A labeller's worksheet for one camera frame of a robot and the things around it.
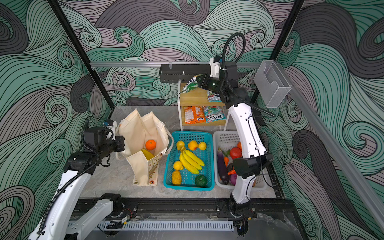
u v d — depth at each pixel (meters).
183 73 0.88
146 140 0.98
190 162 0.87
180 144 0.92
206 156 0.92
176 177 0.80
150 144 0.92
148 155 0.62
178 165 0.83
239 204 0.62
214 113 0.92
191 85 0.69
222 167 0.83
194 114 0.92
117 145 0.63
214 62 0.60
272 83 0.79
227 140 0.95
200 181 0.78
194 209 0.74
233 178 0.78
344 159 0.49
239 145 0.92
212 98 0.76
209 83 0.60
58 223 0.38
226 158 0.88
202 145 0.92
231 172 0.80
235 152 0.88
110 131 0.56
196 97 0.80
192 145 0.92
